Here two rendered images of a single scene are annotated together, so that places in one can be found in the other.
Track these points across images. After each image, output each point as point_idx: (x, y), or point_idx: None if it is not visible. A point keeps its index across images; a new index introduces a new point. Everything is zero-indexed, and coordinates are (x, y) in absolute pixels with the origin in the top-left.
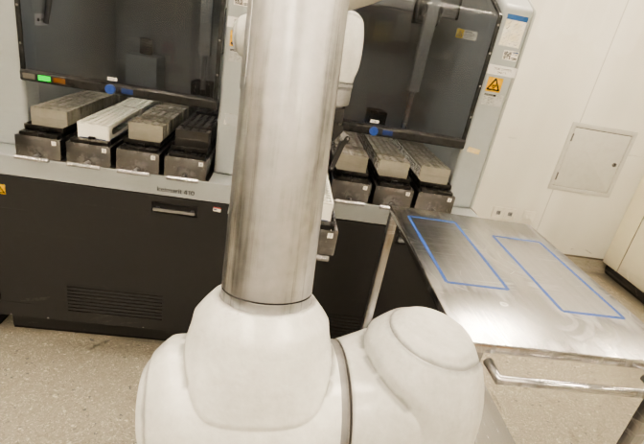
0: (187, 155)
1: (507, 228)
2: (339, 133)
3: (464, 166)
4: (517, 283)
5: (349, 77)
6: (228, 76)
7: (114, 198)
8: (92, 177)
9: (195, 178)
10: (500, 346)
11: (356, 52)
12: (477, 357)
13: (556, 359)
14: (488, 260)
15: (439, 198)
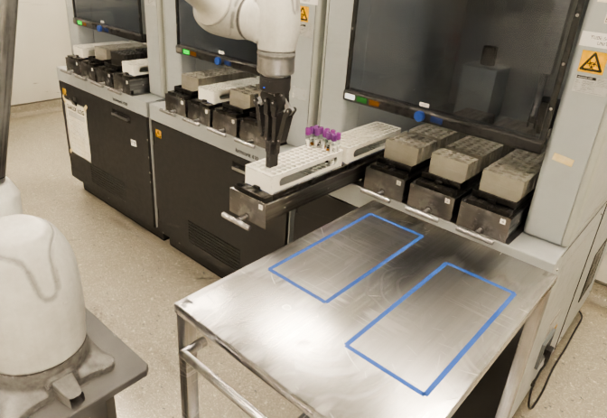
0: (254, 123)
1: (496, 265)
2: (282, 105)
3: (548, 181)
4: (352, 303)
5: (275, 46)
6: (295, 50)
7: (211, 153)
8: (200, 133)
9: (258, 144)
10: (200, 324)
11: (275, 21)
12: (14, 256)
13: (247, 366)
14: (370, 275)
15: (488, 217)
